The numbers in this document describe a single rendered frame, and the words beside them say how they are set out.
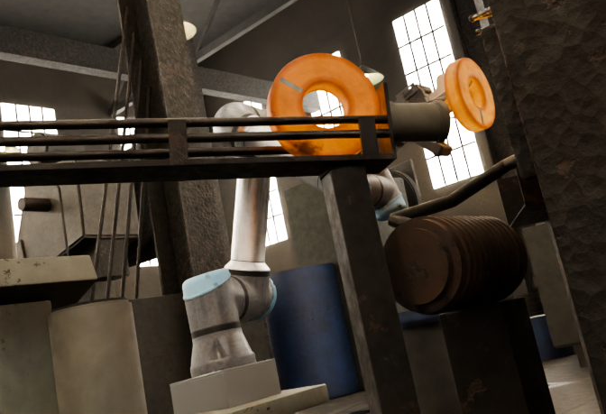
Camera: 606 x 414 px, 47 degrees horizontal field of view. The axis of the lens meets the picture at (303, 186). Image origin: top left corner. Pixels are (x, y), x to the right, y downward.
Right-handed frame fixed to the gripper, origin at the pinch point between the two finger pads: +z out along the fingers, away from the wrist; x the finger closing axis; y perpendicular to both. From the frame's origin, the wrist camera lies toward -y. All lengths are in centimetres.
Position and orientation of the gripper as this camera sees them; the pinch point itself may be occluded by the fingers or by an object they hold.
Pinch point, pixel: (467, 86)
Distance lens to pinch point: 148.0
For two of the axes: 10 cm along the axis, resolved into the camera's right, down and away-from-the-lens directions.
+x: 6.6, 0.4, 7.5
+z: 6.5, -5.2, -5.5
